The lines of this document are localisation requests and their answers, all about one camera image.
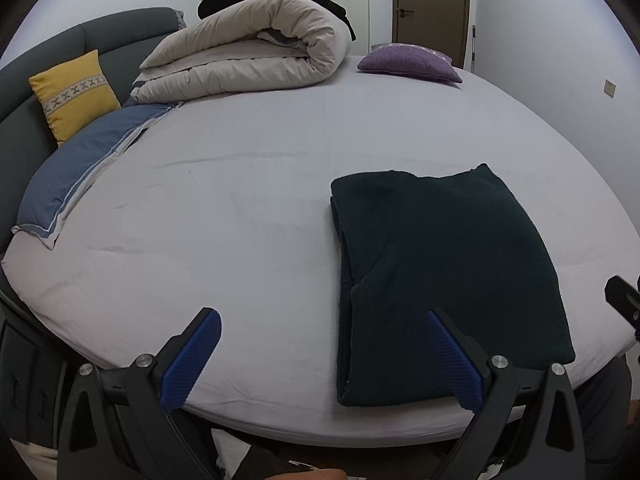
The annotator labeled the purple pillow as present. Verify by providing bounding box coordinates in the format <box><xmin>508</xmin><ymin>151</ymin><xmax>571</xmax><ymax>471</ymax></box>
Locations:
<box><xmin>357</xmin><ymin>43</ymin><xmax>463</xmax><ymax>84</ymax></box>

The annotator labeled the blue pillow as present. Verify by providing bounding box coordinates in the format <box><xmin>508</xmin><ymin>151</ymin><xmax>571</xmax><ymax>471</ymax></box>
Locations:
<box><xmin>11</xmin><ymin>102</ymin><xmax>178</xmax><ymax>251</ymax></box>

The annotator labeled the dark nightstand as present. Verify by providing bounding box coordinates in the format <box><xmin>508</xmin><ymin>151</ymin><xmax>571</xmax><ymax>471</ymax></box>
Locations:
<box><xmin>0</xmin><ymin>305</ymin><xmax>71</xmax><ymax>447</ymax></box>

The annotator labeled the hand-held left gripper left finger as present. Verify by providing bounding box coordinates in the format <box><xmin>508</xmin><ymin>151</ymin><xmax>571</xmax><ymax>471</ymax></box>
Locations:
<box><xmin>57</xmin><ymin>306</ymin><xmax>223</xmax><ymax>480</ymax></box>

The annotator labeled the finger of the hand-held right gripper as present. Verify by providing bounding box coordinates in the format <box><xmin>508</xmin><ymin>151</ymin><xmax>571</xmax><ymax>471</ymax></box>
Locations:
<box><xmin>604</xmin><ymin>275</ymin><xmax>640</xmax><ymax>343</ymax></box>

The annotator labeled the beige folded duvet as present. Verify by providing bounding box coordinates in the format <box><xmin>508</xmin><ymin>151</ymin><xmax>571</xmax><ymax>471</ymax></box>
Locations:
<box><xmin>132</xmin><ymin>0</ymin><xmax>353</xmax><ymax>106</ymax></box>

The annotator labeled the person's grey trouser leg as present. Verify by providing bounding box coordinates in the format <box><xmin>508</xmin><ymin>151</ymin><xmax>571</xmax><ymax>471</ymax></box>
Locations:
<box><xmin>575</xmin><ymin>355</ymin><xmax>637</xmax><ymax>465</ymax></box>

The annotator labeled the dark green sweater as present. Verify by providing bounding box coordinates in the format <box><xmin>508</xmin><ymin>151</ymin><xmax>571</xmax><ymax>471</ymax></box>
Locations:
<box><xmin>330</xmin><ymin>162</ymin><xmax>576</xmax><ymax>407</ymax></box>

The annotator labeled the yellow patterned cushion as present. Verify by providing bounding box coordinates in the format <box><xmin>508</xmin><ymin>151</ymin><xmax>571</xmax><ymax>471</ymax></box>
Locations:
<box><xmin>28</xmin><ymin>50</ymin><xmax>122</xmax><ymax>147</ymax></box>

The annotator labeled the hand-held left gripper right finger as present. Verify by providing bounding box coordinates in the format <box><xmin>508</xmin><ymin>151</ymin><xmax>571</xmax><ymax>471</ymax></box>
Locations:
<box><xmin>422</xmin><ymin>308</ymin><xmax>586</xmax><ymax>480</ymax></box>

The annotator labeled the bed with white sheet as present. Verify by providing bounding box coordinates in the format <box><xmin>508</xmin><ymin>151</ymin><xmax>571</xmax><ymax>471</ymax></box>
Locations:
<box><xmin>0</xmin><ymin>54</ymin><xmax>640</xmax><ymax>450</ymax></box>

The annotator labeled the grey upholstered headboard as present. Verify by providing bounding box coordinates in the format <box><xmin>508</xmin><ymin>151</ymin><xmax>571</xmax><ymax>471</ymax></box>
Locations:
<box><xmin>0</xmin><ymin>7</ymin><xmax>187</xmax><ymax>256</ymax></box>

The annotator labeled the brown door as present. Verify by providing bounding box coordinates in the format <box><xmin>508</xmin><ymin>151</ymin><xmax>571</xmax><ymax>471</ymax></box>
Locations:
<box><xmin>391</xmin><ymin>0</ymin><xmax>472</xmax><ymax>68</ymax></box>

